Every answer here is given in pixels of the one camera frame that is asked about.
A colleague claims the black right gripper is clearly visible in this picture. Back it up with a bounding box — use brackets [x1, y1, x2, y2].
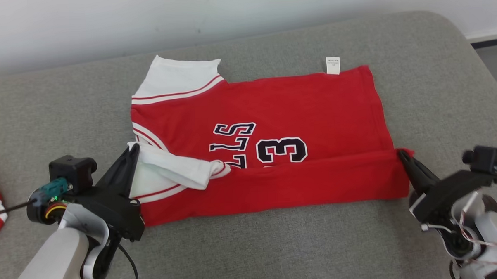
[398, 147, 497, 234]

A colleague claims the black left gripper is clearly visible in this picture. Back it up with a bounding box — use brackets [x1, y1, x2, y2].
[65, 143, 146, 245]

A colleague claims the red white basketball jersey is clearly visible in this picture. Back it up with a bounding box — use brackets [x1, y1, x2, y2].
[124, 46, 417, 227]

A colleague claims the dark skirting strip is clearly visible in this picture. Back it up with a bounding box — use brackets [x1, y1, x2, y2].
[470, 35, 497, 50]

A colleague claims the grey fabric sofa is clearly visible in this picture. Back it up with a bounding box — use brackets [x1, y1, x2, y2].
[0, 8, 497, 279]

